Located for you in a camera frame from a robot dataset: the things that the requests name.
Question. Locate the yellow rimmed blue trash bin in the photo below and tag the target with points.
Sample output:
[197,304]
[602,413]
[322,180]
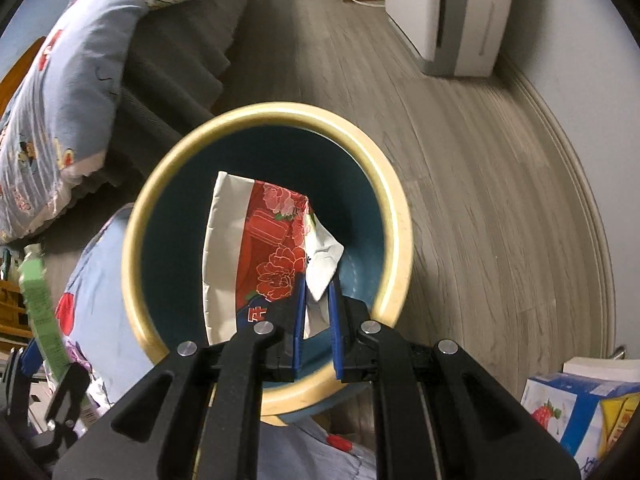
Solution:
[310,170]

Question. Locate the silver foil sachet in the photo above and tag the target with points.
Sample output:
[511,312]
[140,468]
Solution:
[100,395]

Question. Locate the white box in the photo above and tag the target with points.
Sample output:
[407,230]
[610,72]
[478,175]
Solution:
[600,367]

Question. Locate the blue printed blanket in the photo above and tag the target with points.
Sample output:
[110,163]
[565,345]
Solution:
[100,300]

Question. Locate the green snack packet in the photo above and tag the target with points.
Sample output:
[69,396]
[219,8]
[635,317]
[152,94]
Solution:
[42,305]

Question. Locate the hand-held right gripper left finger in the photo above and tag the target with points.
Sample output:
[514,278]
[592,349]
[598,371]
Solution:
[299,320]

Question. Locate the strawberry print carton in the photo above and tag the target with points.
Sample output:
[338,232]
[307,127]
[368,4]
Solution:
[565,415]

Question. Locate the red floral paper carton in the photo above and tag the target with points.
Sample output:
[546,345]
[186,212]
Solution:
[275,240]

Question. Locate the wooden stool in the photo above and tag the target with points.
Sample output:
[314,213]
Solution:
[12,310]

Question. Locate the wooden headboard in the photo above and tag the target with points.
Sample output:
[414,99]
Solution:
[20,70]

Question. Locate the bed with cartoon duvet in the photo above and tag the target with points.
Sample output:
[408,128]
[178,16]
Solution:
[75,85]

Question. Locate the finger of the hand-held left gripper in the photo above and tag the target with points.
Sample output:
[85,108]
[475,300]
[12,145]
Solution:
[27,360]
[65,395]

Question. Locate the white floor appliance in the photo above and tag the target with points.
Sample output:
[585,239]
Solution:
[450,10]

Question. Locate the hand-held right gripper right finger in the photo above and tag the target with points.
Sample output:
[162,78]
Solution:
[336,330]

